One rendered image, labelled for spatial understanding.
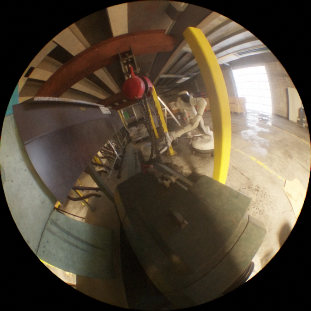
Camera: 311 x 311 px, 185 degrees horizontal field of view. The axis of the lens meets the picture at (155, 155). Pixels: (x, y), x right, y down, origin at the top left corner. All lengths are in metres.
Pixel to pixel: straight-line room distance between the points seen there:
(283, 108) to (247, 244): 8.89
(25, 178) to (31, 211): 0.11
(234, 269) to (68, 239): 0.58
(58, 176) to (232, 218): 0.65
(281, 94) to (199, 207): 8.98
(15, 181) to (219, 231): 0.65
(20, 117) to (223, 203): 0.82
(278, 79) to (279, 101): 1.59
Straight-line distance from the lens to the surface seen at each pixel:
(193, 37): 0.74
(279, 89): 9.09
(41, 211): 0.46
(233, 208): 0.36
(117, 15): 0.77
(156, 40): 0.90
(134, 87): 0.59
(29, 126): 0.51
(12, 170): 0.46
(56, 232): 0.49
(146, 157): 2.52
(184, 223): 0.32
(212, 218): 0.33
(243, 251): 0.38
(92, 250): 0.60
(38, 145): 0.48
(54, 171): 0.48
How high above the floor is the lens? 1.18
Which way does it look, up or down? 27 degrees down
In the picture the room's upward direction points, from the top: 20 degrees counter-clockwise
